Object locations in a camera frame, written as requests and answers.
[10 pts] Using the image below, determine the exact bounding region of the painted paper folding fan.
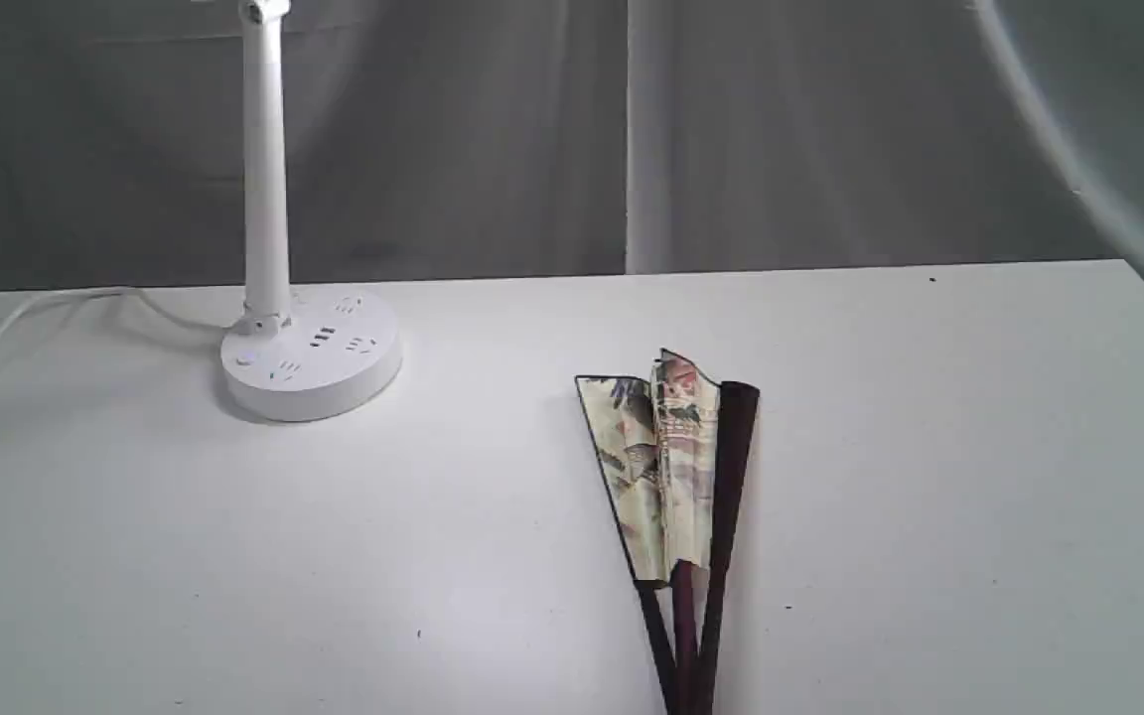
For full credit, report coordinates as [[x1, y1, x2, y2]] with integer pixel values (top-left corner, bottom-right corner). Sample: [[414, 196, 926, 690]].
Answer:
[[575, 349, 760, 714]]

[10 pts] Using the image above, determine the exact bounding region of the grey backdrop curtain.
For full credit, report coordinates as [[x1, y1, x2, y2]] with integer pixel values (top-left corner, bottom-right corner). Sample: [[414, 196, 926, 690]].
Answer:
[[0, 1, 1144, 289]]

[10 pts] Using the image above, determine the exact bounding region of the white power cable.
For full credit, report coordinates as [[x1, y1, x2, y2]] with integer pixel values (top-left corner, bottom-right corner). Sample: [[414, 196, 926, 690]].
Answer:
[[0, 287, 235, 410]]

